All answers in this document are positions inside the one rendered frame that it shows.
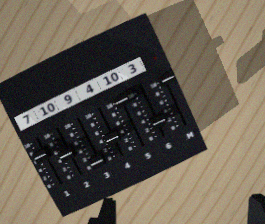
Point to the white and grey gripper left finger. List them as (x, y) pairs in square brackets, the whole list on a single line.
[(107, 214)]

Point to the black lighting desk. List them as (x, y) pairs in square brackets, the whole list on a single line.
[(65, 110)]

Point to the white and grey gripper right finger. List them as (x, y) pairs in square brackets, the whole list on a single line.
[(256, 209)]

